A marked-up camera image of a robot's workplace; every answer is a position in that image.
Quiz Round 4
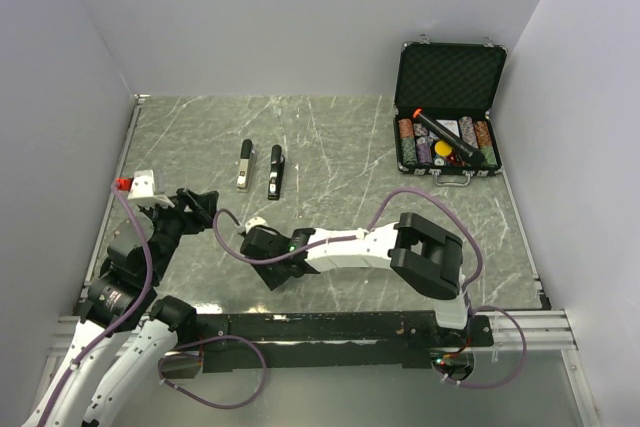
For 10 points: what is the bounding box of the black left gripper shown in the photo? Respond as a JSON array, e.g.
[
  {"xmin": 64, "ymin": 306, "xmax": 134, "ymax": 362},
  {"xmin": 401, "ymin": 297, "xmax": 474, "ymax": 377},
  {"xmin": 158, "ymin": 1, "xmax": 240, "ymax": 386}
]
[{"xmin": 140, "ymin": 185, "xmax": 218, "ymax": 280}]

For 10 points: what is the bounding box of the beige and black stapler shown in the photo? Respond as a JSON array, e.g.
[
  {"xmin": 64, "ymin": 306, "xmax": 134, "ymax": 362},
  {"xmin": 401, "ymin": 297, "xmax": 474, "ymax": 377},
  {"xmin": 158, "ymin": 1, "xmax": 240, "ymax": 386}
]
[{"xmin": 236, "ymin": 139, "xmax": 256, "ymax": 192}]

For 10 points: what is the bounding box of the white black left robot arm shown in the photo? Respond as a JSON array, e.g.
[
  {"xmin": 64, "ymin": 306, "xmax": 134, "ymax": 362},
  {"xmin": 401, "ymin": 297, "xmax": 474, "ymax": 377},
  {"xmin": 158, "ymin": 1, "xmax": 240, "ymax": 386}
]
[{"xmin": 25, "ymin": 188, "xmax": 219, "ymax": 426}]

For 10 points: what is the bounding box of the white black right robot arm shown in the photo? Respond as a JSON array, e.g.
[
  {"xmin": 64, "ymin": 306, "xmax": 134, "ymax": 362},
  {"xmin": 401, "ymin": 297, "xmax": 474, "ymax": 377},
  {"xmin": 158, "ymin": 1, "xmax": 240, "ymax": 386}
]
[{"xmin": 240, "ymin": 213, "xmax": 472, "ymax": 345}]

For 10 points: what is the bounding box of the yellow round chip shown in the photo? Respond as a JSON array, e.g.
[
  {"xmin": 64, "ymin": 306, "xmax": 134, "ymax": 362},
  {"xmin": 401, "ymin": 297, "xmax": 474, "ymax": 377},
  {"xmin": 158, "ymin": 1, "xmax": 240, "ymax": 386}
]
[{"xmin": 434, "ymin": 140, "xmax": 453, "ymax": 157}]

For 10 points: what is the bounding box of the black poker chip case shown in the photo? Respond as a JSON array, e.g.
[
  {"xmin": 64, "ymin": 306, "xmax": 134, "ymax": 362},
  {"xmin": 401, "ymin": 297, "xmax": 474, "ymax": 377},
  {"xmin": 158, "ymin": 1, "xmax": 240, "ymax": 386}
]
[{"xmin": 393, "ymin": 41, "xmax": 507, "ymax": 186}]

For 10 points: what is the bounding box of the black tube with orange cap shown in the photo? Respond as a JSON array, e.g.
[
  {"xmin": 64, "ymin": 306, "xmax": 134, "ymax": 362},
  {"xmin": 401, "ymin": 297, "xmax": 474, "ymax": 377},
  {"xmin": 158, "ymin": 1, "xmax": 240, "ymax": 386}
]
[{"xmin": 412, "ymin": 108, "xmax": 485, "ymax": 168}]

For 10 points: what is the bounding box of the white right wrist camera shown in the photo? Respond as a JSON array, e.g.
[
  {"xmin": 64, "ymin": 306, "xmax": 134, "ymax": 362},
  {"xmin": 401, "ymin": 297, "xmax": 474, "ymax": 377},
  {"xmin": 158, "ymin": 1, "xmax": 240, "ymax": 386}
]
[{"xmin": 237, "ymin": 216, "xmax": 268, "ymax": 236}]

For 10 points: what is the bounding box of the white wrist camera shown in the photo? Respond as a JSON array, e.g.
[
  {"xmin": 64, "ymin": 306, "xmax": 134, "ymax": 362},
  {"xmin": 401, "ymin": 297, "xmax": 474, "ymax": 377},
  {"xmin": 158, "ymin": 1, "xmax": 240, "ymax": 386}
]
[
  {"xmin": 115, "ymin": 169, "xmax": 175, "ymax": 208},
  {"xmin": 237, "ymin": 216, "xmax": 268, "ymax": 236}
]

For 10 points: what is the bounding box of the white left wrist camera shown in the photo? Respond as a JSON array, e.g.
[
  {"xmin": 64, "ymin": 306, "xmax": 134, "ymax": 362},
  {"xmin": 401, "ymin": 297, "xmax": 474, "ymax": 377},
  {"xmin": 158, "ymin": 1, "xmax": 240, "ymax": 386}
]
[{"xmin": 115, "ymin": 169, "xmax": 175, "ymax": 208}]

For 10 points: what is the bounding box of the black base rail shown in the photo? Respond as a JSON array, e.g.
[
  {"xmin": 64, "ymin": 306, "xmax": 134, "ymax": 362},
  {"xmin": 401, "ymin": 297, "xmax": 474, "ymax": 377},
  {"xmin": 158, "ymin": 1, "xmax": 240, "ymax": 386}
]
[{"xmin": 134, "ymin": 309, "xmax": 496, "ymax": 376}]

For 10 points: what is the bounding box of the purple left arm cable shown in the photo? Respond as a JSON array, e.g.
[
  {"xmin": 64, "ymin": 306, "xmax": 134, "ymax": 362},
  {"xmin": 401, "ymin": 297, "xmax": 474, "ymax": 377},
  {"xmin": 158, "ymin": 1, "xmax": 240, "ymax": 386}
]
[{"xmin": 34, "ymin": 181, "xmax": 269, "ymax": 427}]

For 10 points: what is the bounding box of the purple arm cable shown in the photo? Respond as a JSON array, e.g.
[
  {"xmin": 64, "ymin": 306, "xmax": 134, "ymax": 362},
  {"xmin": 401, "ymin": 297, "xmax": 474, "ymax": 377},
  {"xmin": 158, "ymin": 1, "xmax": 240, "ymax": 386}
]
[
  {"xmin": 34, "ymin": 181, "xmax": 269, "ymax": 427},
  {"xmin": 212, "ymin": 187, "xmax": 529, "ymax": 391}
]

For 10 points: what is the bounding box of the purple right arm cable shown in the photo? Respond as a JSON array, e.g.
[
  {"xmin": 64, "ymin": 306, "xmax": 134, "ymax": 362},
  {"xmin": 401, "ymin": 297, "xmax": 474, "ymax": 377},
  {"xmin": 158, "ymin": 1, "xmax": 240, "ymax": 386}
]
[{"xmin": 212, "ymin": 187, "xmax": 529, "ymax": 391}]

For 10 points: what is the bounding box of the aluminium frame rail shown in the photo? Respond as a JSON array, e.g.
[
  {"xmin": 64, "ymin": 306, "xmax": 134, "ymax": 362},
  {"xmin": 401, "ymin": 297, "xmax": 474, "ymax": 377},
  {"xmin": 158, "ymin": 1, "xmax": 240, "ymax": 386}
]
[{"xmin": 485, "ymin": 310, "xmax": 577, "ymax": 351}]

